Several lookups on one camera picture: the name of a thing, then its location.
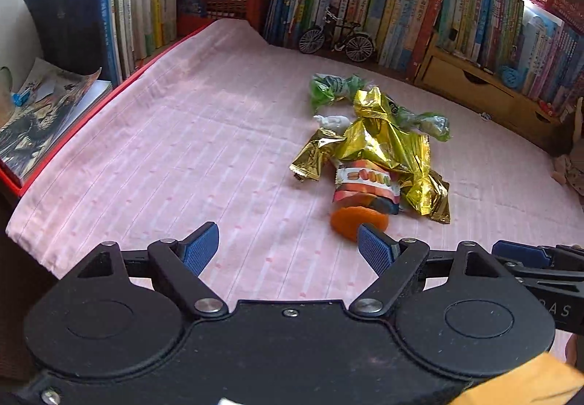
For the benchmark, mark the large dark blue book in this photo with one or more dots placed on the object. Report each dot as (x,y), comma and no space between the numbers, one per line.
(68,21)

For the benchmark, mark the wooden drawer box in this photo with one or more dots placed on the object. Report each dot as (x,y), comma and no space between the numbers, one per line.
(470,85)

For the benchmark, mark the small blue clip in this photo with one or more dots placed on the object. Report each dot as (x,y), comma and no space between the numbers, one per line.
(19,98)

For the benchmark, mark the person's yellow clothing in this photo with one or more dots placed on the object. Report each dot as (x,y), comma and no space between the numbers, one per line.
(524,382)

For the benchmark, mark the green wrapper with white label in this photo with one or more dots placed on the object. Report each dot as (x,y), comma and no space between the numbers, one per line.
(331,87)

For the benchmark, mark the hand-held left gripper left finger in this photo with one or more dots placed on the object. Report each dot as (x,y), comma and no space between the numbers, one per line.
(200,250)

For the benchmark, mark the red plastic crate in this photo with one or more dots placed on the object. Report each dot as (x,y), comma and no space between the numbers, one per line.
(219,8)

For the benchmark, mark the green plastic wrapper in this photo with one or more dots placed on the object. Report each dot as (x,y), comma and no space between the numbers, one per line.
(426,124)

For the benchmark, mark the stack of magazines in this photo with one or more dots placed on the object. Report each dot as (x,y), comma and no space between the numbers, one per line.
(41,122)

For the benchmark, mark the pink striped cloth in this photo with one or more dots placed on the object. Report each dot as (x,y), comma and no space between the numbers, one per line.
(182,149)

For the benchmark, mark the colourful striped snack wrapper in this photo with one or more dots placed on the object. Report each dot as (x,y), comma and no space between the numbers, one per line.
(365,188)

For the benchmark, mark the blue round toy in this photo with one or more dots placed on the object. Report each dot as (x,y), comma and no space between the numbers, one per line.
(511,77)

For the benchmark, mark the orange peel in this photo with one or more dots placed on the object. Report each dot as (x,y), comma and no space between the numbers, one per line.
(353,222)

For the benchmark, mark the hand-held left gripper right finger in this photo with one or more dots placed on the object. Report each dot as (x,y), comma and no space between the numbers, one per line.
(374,250)

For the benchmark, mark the row of thin pale books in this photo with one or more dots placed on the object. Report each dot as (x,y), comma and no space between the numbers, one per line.
(146,8)

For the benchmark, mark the small gold foil wrapper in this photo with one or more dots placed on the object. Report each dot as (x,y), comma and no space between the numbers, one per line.
(429,195)
(315,156)

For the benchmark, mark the black bicycle model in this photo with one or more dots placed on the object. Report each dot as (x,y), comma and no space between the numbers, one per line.
(351,40)

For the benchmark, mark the white tissue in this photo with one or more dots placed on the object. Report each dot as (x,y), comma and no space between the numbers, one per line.
(333,123)

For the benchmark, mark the large gold foil wrapper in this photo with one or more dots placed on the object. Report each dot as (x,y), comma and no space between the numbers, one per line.
(388,135)

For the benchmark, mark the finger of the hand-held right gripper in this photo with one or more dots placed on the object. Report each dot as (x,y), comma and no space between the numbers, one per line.
(552,275)
(524,252)

